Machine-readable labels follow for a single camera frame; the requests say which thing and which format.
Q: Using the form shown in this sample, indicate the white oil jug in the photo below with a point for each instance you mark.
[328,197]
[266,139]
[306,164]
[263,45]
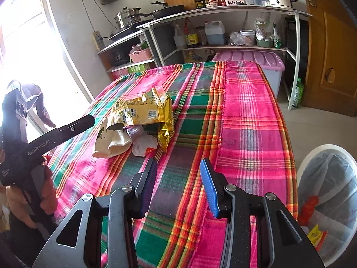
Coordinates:
[215,33]

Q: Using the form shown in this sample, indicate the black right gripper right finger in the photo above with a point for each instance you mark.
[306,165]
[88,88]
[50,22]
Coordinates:
[281,242]

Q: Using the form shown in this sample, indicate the white metal shelf rack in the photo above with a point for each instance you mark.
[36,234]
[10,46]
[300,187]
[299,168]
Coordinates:
[231,33]

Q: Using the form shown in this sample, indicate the beige paper bag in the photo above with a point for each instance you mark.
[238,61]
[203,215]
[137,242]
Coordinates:
[110,143]

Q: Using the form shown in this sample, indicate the green plastic bottle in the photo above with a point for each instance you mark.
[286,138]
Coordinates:
[298,93]

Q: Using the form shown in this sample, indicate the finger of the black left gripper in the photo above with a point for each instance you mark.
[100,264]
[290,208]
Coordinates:
[69,131]

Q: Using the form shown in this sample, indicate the person's hand holding gripper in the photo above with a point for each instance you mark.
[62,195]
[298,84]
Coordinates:
[17,200]

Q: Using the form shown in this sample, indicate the black frying pan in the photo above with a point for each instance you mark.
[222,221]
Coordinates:
[166,10]

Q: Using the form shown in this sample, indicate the white power strip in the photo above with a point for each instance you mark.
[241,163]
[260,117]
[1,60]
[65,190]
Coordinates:
[98,40]

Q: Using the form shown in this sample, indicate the wooden door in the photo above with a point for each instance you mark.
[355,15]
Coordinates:
[331,68]

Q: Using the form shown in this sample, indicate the steel steamer pot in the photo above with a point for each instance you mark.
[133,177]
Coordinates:
[128,17]

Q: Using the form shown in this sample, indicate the red plastic bag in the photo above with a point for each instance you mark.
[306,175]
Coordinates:
[307,210]

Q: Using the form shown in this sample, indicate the yellow egg snack packet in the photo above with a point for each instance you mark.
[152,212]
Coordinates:
[315,235]

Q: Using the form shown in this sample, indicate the white crumpled wrapper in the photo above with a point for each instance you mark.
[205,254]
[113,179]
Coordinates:
[143,143]

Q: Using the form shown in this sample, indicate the dark soy sauce bottle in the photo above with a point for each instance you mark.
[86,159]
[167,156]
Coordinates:
[191,36]

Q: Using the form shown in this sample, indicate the white round trash bin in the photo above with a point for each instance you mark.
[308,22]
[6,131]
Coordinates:
[329,172]

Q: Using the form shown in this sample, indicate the gold snack bag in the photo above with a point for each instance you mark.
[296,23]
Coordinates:
[152,107]

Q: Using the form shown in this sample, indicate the pink plaid tablecloth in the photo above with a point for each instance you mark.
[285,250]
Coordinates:
[224,111]

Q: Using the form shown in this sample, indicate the red noodle packet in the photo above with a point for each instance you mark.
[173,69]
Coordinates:
[322,240]

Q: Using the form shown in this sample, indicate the pink plastic basket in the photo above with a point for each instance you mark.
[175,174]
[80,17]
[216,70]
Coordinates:
[137,56]

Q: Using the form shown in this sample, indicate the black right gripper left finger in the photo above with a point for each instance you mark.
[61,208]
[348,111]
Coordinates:
[77,240]

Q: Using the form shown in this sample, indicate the person in doorway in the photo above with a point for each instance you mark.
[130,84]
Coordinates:
[34,90]

